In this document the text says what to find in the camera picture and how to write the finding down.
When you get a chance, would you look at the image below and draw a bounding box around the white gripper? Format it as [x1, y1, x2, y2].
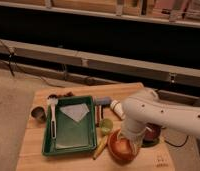
[117, 117, 146, 156]

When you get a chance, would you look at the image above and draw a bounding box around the orange red apple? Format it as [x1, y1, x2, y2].
[114, 139, 135, 159]

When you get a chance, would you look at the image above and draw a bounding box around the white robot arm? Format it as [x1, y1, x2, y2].
[119, 88, 200, 148]

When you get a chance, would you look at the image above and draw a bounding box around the orange brown bowl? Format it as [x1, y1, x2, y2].
[107, 130, 140, 163]

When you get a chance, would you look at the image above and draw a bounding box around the dark red round object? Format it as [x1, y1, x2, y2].
[142, 123, 161, 148]

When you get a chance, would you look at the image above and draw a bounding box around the white small bottle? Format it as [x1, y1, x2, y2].
[110, 100, 125, 120]

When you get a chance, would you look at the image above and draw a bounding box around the red striped object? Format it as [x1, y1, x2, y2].
[95, 105, 103, 127]

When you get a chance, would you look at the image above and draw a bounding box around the grey blue block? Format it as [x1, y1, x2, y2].
[94, 97, 111, 105]

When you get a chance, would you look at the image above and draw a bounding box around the white folded paper napkin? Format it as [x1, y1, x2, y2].
[60, 103, 89, 122]

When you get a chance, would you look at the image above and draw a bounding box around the green plastic tray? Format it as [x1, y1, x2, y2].
[42, 96, 97, 156]

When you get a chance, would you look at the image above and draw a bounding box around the small metal cup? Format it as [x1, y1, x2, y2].
[31, 106, 46, 123]

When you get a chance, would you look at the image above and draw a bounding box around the black cable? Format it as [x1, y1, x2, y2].
[163, 134, 189, 148]

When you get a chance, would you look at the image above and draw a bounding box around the white handled brush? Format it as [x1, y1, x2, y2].
[47, 97, 58, 139]

